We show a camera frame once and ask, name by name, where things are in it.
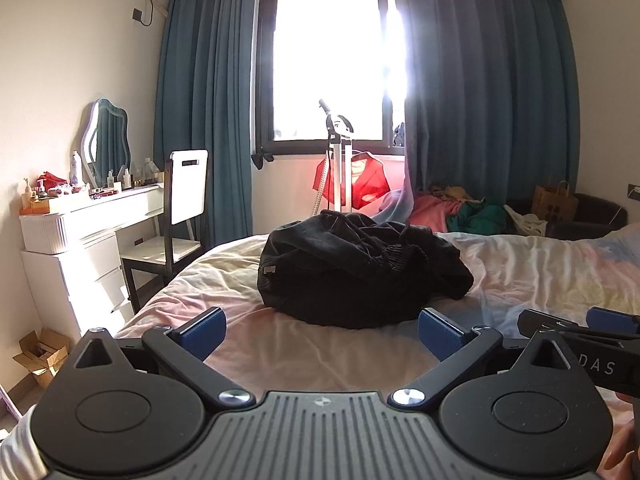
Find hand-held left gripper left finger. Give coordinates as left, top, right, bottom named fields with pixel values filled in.
left=75, top=306, right=257, bottom=408

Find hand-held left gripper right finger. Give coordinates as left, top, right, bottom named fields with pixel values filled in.
left=391, top=307, right=583, bottom=407

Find blue curtain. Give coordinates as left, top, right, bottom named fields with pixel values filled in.
left=390, top=0, right=583, bottom=211
left=152, top=0, right=266, bottom=256

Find red garment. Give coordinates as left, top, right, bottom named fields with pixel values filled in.
left=314, top=152, right=391, bottom=209

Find white cloth bag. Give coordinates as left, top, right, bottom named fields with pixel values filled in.
left=505, top=205, right=548, bottom=237

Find pink cloth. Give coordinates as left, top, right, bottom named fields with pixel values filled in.
left=407, top=194, right=466, bottom=233

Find row of cosmetic bottles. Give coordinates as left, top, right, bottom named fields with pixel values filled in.
left=102, top=157, right=166, bottom=191

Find dark framed window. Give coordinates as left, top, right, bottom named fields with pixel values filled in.
left=257, top=0, right=408, bottom=158

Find white dressing table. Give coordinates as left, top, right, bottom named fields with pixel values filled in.
left=20, top=182, right=168, bottom=338

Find white ribbed storage box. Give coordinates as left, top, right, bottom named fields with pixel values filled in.
left=19, top=211, right=70, bottom=255

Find brown paper bag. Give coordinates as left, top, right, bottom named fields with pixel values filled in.
left=531, top=175, right=579, bottom=221

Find light blue cloth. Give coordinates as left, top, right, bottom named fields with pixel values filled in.
left=372, top=190, right=418, bottom=226

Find black armchair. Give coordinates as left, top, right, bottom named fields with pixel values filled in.
left=505, top=192, right=628, bottom=241

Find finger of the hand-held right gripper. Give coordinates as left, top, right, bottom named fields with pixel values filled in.
left=586, top=306, right=640, bottom=335
left=517, top=309, right=578, bottom=336

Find person's right hand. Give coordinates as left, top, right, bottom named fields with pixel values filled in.
left=597, top=392, right=640, bottom=473

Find white chair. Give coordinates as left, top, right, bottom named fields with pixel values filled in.
left=120, top=149, right=210, bottom=311

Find bed with pastel sheet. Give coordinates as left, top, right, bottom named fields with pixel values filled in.
left=115, top=224, right=640, bottom=480

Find black pants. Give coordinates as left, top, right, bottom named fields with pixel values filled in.
left=257, top=210, right=475, bottom=330

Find tan cloth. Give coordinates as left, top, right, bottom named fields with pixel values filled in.
left=432, top=185, right=483, bottom=203

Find white garment steamer stand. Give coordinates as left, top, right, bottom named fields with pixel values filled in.
left=312, top=99, right=358, bottom=216

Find open cardboard box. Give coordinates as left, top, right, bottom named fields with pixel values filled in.
left=12, top=329, right=71, bottom=390

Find person's left forearm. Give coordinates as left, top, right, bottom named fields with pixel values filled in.
left=0, top=404, right=51, bottom=480

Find wavy edged mirror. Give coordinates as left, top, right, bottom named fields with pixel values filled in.
left=75, top=98, right=132, bottom=186

